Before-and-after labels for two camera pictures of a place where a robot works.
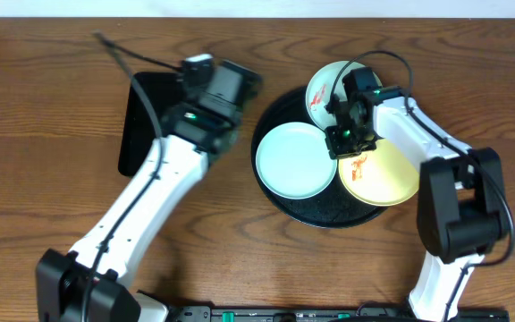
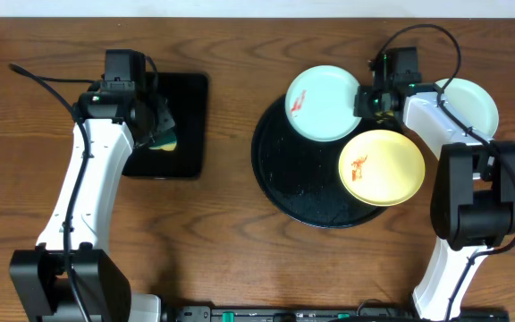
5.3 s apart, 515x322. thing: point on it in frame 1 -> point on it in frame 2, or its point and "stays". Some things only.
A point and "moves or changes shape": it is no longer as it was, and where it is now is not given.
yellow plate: [383, 175] stays
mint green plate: [322, 88] moves or changes shape
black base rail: [322, 314] stays
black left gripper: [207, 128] -> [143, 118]
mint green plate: [293, 161] -> [470, 104]
